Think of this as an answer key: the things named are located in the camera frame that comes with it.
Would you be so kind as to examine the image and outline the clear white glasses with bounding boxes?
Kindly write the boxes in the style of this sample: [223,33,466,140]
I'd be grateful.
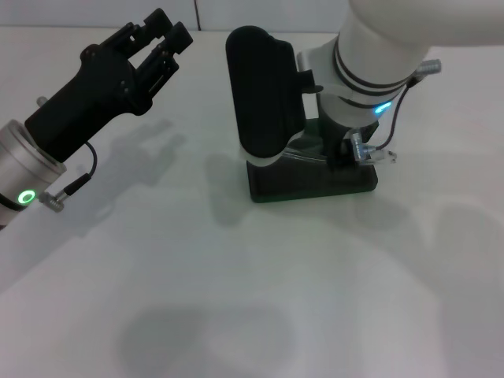
[282,140,332,163]

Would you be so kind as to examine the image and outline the green glasses case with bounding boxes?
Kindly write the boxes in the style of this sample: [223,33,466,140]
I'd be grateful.
[246,117,380,205]

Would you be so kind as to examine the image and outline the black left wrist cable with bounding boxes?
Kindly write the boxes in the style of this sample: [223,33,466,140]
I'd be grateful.
[39,141,98,213]

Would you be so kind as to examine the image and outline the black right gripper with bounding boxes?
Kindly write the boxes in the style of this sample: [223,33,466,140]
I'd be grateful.
[318,108,361,172]

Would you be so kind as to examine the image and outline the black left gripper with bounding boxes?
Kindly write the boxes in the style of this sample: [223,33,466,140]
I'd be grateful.
[23,8,195,163]

